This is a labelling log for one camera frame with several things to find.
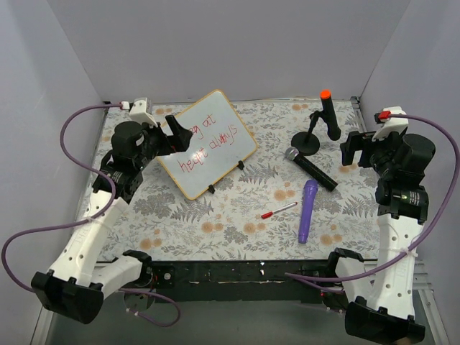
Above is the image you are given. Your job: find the floral table mat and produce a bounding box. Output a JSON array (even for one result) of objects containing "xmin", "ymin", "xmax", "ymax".
[{"xmin": 98, "ymin": 100, "xmax": 380, "ymax": 262}]

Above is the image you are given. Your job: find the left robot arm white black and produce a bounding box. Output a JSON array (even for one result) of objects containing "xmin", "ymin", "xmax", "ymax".
[{"xmin": 31, "ymin": 115, "xmax": 193, "ymax": 324}]

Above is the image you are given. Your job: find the black microphone stand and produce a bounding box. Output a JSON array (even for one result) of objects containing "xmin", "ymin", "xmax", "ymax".
[{"xmin": 290, "ymin": 111, "xmax": 323, "ymax": 156}]

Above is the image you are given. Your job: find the purple toy microphone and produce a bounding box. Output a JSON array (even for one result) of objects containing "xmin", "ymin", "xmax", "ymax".
[{"xmin": 298, "ymin": 180, "xmax": 318, "ymax": 244}]

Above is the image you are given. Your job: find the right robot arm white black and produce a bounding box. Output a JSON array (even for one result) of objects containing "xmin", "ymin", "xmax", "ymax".
[{"xmin": 325, "ymin": 131, "xmax": 436, "ymax": 344}]

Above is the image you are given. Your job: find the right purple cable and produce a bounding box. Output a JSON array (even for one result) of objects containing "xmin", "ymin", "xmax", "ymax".
[{"xmin": 285, "ymin": 114, "xmax": 457, "ymax": 288}]

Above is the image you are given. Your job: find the black microphone silver head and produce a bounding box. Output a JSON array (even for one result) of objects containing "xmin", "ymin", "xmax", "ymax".
[{"xmin": 285, "ymin": 147, "xmax": 338, "ymax": 192}]

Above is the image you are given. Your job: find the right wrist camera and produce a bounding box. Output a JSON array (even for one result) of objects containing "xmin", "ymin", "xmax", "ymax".
[{"xmin": 372, "ymin": 106, "xmax": 408, "ymax": 142}]

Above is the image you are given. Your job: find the aluminium frame rail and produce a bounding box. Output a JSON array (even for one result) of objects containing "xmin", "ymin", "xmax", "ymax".
[{"xmin": 413, "ymin": 260, "xmax": 433, "ymax": 290}]

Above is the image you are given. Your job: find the red white marker pen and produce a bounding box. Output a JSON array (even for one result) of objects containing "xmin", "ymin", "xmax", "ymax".
[{"xmin": 261, "ymin": 202, "xmax": 298, "ymax": 219}]

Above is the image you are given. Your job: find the yellow framed whiteboard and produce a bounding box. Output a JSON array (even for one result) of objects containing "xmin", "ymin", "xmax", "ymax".
[{"xmin": 157, "ymin": 90, "xmax": 258, "ymax": 200}]

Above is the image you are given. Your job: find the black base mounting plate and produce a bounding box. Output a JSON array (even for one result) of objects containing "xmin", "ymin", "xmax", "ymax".
[{"xmin": 111, "ymin": 260, "xmax": 371, "ymax": 305}]

